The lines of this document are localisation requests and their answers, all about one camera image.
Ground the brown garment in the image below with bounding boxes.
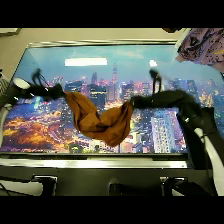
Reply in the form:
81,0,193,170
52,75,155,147
63,91,135,148

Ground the purple patterned garment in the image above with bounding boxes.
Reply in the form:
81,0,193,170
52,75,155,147
175,27,224,74

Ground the silver frame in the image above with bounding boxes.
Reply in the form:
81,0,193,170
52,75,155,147
0,157,189,197

